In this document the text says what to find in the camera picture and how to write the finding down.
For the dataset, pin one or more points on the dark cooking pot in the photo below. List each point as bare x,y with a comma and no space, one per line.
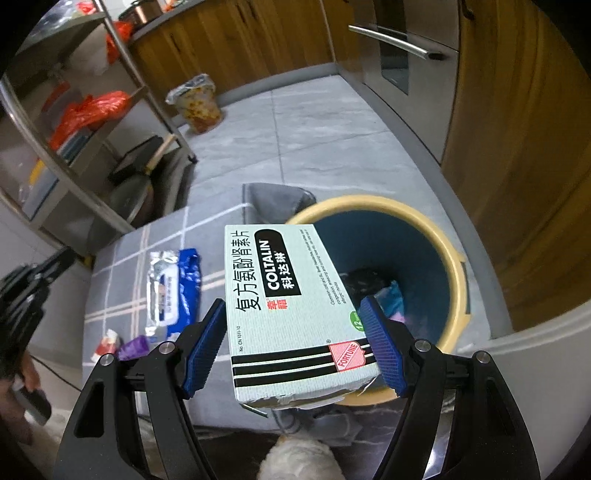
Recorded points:
141,11

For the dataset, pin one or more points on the black crumpled bag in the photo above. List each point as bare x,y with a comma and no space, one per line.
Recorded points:
364,279

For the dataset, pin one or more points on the steel kitchen rack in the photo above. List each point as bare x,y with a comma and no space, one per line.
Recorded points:
55,152

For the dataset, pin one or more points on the blue plastic packet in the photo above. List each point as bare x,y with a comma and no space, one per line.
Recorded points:
190,286

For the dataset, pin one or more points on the person's left hand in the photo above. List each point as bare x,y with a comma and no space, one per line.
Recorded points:
28,376

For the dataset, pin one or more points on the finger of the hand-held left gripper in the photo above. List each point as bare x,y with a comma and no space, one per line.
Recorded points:
57,265

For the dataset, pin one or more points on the purple wrapper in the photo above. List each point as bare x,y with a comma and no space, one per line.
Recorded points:
134,348

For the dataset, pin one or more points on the small orange plastic bag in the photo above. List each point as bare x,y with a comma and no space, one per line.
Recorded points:
117,41

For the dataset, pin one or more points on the silver wet wipe packet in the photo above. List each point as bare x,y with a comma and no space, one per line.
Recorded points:
164,290

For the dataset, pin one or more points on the red and white wrapper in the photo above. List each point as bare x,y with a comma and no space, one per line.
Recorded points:
107,344

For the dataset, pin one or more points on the wooden base cabinets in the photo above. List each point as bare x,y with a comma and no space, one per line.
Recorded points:
240,41

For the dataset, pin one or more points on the large blue paper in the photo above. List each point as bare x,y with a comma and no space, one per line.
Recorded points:
392,297

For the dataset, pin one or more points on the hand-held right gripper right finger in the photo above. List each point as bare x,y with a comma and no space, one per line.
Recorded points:
382,350

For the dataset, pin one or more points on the grey wok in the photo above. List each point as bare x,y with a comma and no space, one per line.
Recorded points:
131,201

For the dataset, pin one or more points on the yellow rimmed blue trash bin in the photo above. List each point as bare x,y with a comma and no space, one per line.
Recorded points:
415,258

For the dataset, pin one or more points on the large orange plastic bag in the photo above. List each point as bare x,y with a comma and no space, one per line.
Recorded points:
87,115

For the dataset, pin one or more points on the white fluffy rug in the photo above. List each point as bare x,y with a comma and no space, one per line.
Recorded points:
304,459

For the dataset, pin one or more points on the stainless steel oven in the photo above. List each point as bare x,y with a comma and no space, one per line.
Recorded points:
415,69

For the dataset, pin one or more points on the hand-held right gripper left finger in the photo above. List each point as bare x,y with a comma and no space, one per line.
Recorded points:
207,350

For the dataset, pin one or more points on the grey checked floor mat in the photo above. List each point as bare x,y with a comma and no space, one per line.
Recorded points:
129,277

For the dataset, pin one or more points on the pale green medicine box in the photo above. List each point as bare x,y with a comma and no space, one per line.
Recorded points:
295,323

